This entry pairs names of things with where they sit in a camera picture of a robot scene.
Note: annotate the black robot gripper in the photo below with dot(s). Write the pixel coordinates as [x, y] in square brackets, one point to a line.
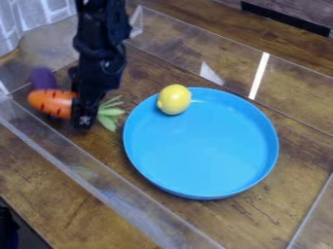
[96, 75]

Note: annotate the orange toy carrot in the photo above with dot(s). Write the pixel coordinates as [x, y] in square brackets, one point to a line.
[54, 103]

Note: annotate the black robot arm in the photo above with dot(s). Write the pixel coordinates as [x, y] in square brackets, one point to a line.
[102, 30]

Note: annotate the purple toy eggplant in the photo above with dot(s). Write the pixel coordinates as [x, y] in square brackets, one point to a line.
[43, 78]

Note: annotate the yellow toy lemon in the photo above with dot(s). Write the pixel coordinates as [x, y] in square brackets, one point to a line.
[174, 99]

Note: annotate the white patterned cloth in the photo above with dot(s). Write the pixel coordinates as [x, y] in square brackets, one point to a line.
[22, 15]

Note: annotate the blue round plate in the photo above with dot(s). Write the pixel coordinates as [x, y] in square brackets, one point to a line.
[209, 153]

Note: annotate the clear acrylic enclosure wall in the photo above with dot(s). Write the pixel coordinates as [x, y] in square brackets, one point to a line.
[68, 178]

